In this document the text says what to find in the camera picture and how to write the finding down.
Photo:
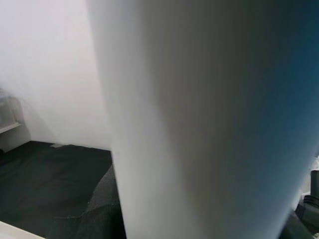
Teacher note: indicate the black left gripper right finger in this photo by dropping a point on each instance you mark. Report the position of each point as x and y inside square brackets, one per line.
[297, 229]

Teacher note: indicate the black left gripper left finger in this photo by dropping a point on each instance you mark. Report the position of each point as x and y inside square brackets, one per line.
[104, 214]

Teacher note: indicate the white plastic table leg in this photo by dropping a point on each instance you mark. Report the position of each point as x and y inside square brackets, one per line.
[199, 112]

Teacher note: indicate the black tablecloth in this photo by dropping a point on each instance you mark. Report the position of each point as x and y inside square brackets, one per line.
[37, 179]

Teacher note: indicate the grey tape patch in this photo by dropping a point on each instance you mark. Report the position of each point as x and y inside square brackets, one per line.
[56, 145]

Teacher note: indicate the white plastic table top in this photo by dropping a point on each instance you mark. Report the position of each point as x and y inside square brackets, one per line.
[12, 232]

